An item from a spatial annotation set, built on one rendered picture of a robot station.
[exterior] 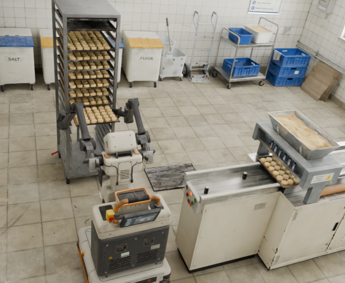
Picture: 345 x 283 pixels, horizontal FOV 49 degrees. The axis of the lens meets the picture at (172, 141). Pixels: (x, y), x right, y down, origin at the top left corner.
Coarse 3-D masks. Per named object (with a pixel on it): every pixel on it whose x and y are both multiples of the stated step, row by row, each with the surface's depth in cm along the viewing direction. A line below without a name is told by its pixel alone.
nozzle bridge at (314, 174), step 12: (264, 132) 319; (264, 144) 327; (288, 144) 303; (276, 156) 313; (300, 156) 291; (288, 168) 300; (300, 168) 295; (312, 168) 279; (324, 168) 281; (336, 168) 284; (300, 180) 284; (312, 180) 281; (324, 180) 287; (336, 180) 293; (312, 192) 290
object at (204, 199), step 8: (344, 176) 332; (272, 184) 303; (224, 192) 287; (232, 192) 288; (240, 192) 290; (248, 192) 294; (256, 192) 298; (264, 192) 301; (200, 200) 280; (208, 200) 282; (216, 200) 285
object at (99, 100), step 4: (64, 92) 377; (72, 100) 362; (76, 100) 363; (80, 100) 364; (84, 100) 365; (88, 100) 370; (92, 100) 367; (96, 100) 369; (100, 100) 371; (104, 100) 370; (84, 104) 361; (88, 104) 362
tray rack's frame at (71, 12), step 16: (64, 0) 337; (80, 0) 344; (96, 0) 352; (80, 16) 310; (96, 16) 315; (112, 16) 320; (96, 144) 449; (64, 160) 416; (80, 160) 420; (80, 176) 400
